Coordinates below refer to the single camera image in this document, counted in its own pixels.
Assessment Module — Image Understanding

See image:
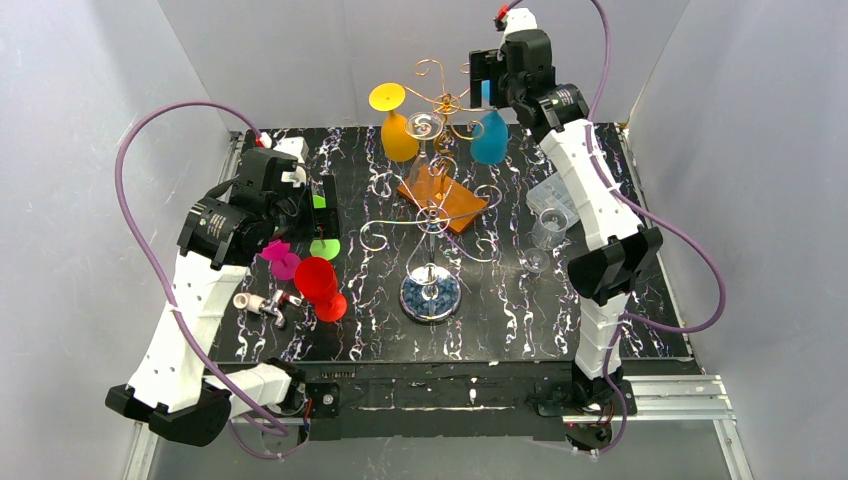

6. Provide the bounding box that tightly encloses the green wine glass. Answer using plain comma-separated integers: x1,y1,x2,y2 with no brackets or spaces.
309,195,341,261

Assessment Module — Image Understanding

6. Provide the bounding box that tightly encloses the pink wine glass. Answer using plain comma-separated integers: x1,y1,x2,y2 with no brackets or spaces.
259,240,301,281

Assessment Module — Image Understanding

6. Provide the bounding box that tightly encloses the red wine glass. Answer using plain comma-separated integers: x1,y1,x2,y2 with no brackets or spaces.
294,257,348,323

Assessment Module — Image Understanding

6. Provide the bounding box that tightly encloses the blue wine glass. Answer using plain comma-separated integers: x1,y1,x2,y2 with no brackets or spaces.
470,80,509,165

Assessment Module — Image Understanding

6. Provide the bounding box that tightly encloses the yellow orange wine glass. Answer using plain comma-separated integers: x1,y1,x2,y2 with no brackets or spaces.
368,82,418,162

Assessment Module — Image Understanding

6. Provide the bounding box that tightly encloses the clear wine glass front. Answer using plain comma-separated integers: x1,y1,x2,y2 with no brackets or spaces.
521,208,568,274

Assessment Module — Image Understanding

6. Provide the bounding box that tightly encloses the clear wine glass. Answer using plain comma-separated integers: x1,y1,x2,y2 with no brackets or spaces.
521,208,568,274
405,112,444,204

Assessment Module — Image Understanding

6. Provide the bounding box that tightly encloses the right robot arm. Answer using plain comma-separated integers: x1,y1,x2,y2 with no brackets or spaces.
469,27,663,405

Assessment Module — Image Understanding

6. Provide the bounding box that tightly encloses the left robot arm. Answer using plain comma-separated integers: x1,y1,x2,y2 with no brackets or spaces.
105,137,339,447

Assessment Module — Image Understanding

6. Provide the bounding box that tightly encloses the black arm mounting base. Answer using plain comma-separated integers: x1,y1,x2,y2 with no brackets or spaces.
269,361,638,451

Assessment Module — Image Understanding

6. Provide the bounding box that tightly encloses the clear wine glass rear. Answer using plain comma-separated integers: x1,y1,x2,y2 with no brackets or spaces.
405,112,444,204

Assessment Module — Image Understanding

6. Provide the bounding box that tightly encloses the orange wooden rack base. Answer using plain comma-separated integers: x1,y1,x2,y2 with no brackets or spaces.
396,166,488,234

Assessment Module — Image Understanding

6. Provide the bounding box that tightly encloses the chrome faucet tap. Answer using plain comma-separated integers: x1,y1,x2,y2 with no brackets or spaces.
232,289,303,330

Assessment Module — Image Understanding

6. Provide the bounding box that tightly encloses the clear plastic screw box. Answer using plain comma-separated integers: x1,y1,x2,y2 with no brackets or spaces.
526,173,580,229

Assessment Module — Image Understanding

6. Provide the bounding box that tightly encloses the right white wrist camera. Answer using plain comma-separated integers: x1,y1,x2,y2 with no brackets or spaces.
494,4,538,43

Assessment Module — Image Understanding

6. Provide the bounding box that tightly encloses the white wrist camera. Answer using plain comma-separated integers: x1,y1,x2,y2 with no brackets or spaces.
257,132,308,187
494,4,538,43

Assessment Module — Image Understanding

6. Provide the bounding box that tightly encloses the gold wire glass rack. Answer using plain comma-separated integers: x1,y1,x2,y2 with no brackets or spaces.
403,58,489,150

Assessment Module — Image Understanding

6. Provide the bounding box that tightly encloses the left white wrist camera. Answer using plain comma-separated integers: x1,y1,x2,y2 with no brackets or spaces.
257,132,308,187

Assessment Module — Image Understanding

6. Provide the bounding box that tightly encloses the silver wire glass rack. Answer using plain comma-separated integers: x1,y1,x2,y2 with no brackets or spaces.
357,153,505,326

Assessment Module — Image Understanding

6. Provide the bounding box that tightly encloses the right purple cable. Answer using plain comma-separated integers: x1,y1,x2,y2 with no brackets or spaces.
503,0,729,455

